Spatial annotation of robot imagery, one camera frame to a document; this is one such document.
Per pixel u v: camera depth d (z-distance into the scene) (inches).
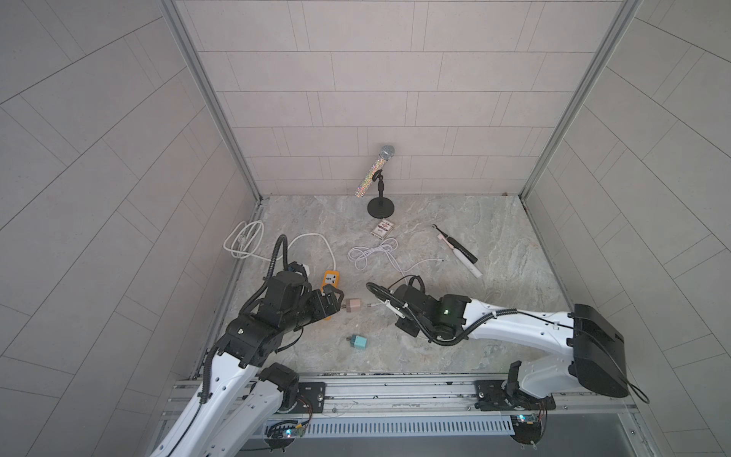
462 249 39.0
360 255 37.9
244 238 41.0
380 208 44.1
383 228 41.4
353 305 33.1
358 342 30.4
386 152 36.7
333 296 24.7
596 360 15.5
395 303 22.4
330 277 35.9
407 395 28.6
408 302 22.4
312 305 24.0
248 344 17.8
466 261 37.8
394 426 26.8
